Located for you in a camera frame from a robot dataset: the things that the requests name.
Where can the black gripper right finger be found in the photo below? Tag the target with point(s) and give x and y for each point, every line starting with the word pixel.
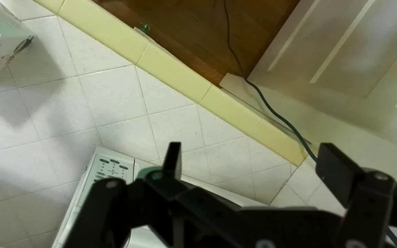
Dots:
pixel 340 174

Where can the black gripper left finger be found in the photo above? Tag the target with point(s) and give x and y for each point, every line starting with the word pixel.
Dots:
pixel 172 160

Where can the white microwave oven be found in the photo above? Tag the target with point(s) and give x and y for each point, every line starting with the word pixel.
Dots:
pixel 106 170

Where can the white panelled door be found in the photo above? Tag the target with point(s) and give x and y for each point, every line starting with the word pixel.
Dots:
pixel 344 46

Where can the white printed cardboard box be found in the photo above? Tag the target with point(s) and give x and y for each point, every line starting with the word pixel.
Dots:
pixel 0 42

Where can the small metal bracket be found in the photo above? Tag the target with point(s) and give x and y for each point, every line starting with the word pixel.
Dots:
pixel 146 28

